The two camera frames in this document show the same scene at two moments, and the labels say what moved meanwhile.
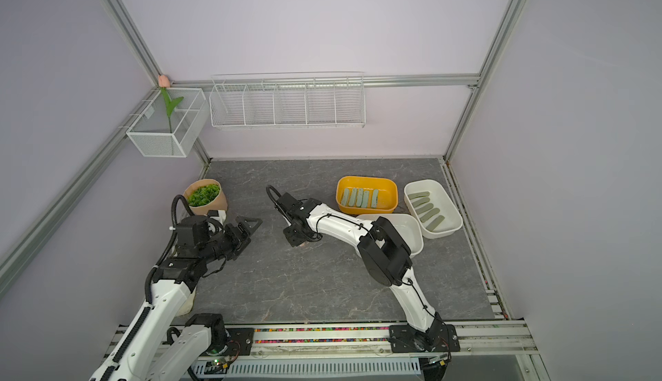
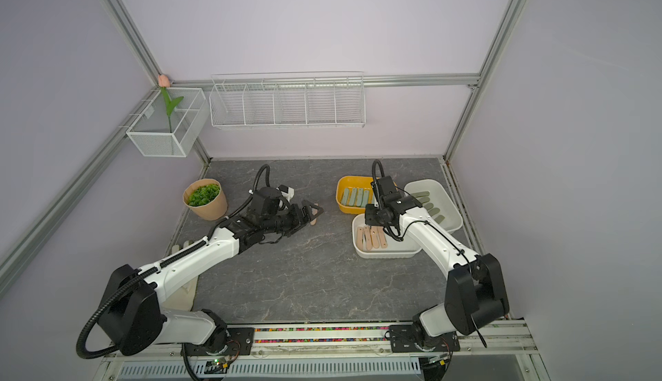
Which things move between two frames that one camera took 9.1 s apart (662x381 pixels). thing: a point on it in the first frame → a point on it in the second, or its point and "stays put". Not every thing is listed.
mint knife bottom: x=352 y=197 stays put
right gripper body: x=291 y=236 → x=373 y=215
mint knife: x=359 y=197 stays put
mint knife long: x=345 y=196 stays put
